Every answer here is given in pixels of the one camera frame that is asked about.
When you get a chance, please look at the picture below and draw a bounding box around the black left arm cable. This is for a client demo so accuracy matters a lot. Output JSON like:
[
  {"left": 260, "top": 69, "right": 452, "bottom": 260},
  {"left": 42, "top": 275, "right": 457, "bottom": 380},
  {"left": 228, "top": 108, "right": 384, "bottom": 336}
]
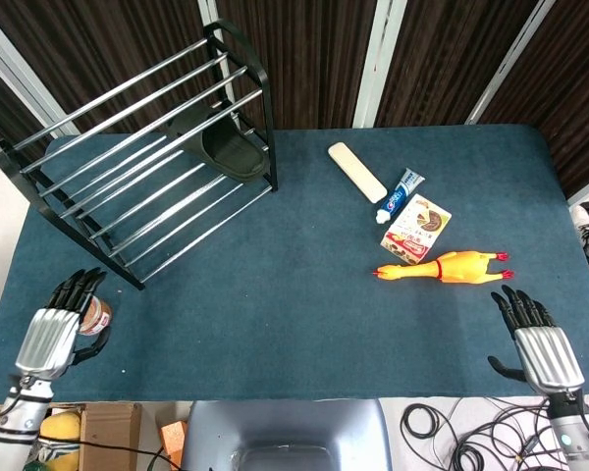
[{"left": 76, "top": 439, "right": 183, "bottom": 471}]

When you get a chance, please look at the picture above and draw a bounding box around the black sandal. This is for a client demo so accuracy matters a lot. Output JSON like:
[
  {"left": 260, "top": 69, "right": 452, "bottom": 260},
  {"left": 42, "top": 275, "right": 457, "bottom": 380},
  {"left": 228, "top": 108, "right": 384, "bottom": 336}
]
[{"left": 165, "top": 108, "right": 269, "bottom": 183}]

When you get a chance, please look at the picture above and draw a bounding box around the blue white toothpaste tube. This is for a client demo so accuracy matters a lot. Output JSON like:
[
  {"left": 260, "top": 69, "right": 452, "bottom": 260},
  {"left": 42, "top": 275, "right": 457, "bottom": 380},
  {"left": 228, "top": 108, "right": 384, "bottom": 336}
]
[{"left": 375, "top": 167, "right": 427, "bottom": 226}]

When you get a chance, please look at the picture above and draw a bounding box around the coiled black cable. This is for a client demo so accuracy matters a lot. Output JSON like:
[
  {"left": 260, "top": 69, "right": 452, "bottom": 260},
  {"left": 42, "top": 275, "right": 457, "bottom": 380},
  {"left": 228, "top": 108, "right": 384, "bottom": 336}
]
[{"left": 401, "top": 401, "right": 454, "bottom": 439}]

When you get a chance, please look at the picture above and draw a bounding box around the black cable tangle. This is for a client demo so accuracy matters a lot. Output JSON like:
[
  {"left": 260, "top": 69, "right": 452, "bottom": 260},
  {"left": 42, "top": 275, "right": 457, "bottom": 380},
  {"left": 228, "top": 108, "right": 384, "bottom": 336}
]
[{"left": 441, "top": 395, "right": 570, "bottom": 471}]

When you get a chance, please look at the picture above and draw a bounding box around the grey plastic chair seat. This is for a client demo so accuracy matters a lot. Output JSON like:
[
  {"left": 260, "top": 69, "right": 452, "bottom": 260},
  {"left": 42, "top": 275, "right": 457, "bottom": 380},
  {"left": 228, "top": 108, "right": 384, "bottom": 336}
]
[{"left": 180, "top": 397, "right": 393, "bottom": 471}]

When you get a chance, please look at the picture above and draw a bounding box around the brown cardboard box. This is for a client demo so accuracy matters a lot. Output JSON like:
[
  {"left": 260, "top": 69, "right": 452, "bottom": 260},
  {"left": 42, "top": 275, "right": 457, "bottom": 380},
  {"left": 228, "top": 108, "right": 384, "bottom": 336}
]
[{"left": 48, "top": 401, "right": 143, "bottom": 471}]

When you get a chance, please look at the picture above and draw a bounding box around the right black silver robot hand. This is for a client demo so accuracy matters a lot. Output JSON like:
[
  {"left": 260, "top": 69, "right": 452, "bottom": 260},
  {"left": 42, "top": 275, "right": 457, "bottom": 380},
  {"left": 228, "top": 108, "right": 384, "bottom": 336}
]
[{"left": 488, "top": 284, "right": 586, "bottom": 396}]

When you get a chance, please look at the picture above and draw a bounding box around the orange block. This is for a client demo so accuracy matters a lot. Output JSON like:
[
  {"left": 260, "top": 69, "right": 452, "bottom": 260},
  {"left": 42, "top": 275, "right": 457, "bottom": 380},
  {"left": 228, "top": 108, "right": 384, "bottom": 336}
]
[{"left": 159, "top": 419, "right": 187, "bottom": 471}]

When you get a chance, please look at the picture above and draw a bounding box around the cream oblong case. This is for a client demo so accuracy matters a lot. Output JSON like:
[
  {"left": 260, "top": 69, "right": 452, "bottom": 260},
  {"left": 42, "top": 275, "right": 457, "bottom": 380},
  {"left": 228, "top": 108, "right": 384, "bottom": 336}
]
[{"left": 327, "top": 140, "right": 389, "bottom": 203}]

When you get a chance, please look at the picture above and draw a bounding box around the round can with brown lid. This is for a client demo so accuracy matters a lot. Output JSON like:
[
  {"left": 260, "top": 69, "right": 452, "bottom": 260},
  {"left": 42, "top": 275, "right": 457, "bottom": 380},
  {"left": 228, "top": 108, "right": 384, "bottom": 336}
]
[{"left": 78, "top": 293, "right": 114, "bottom": 337}]

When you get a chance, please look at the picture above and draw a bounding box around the yellow plush toy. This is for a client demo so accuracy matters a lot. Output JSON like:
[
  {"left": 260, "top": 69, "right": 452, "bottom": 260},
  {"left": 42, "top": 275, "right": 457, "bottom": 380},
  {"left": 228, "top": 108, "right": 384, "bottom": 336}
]
[{"left": 28, "top": 410, "right": 82, "bottom": 471}]

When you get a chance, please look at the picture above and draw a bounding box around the cookie box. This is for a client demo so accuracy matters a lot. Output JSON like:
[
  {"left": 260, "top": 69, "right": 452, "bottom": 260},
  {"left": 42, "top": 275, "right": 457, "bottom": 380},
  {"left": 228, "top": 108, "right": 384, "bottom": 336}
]
[{"left": 380, "top": 192, "right": 454, "bottom": 267}]

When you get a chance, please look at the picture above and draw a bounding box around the yellow rubber chicken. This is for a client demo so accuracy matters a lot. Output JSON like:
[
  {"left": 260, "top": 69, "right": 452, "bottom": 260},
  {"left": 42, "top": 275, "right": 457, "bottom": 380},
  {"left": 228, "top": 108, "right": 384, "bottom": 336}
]
[{"left": 374, "top": 249, "right": 515, "bottom": 286}]

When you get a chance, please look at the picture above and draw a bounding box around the black chrome shoe rack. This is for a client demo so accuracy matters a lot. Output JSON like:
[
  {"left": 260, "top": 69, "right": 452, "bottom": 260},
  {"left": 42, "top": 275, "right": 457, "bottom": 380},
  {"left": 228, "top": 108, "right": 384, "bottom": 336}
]
[{"left": 0, "top": 18, "right": 280, "bottom": 290}]

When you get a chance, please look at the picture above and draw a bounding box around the brown slatted partition screen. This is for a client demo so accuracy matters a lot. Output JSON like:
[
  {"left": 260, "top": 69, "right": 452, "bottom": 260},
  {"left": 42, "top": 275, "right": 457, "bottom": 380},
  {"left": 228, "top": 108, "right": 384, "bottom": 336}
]
[{"left": 0, "top": 0, "right": 589, "bottom": 197}]

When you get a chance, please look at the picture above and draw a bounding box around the blue table cloth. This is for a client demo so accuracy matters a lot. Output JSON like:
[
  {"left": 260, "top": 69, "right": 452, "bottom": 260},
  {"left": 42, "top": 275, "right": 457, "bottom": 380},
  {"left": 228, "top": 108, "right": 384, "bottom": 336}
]
[{"left": 0, "top": 122, "right": 589, "bottom": 406}]

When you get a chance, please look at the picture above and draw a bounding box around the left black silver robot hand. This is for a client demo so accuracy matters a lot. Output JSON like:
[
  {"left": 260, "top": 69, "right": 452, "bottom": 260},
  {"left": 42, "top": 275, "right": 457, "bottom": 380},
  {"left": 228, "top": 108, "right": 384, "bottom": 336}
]
[{"left": 13, "top": 266, "right": 114, "bottom": 382}]

